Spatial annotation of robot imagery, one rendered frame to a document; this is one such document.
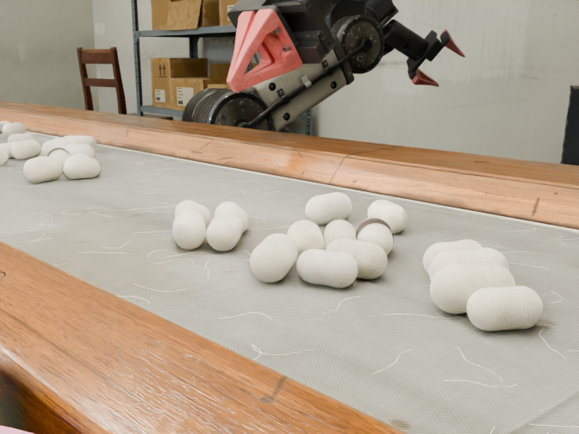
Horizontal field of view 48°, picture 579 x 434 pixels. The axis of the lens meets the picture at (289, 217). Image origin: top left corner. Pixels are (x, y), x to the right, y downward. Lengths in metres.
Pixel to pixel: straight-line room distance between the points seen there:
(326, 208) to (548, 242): 0.14
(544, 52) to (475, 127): 0.41
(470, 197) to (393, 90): 2.54
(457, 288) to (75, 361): 0.16
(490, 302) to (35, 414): 0.17
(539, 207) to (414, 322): 0.21
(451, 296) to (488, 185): 0.22
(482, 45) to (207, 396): 2.62
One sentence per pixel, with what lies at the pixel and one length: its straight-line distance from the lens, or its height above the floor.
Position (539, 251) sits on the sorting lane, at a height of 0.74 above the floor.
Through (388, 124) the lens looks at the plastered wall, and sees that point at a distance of 3.06.
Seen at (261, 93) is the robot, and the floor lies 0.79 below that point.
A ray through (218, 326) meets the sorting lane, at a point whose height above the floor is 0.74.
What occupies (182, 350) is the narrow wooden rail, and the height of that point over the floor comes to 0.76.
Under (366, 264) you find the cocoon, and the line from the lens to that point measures 0.32.
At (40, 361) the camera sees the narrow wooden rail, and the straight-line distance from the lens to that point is 0.20.
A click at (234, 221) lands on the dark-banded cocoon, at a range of 0.38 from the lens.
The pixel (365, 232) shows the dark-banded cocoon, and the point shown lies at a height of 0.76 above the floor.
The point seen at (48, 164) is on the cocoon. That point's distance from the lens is 0.62.
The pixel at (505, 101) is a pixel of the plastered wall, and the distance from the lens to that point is 2.69.
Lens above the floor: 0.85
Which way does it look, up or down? 14 degrees down
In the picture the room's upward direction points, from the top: straight up
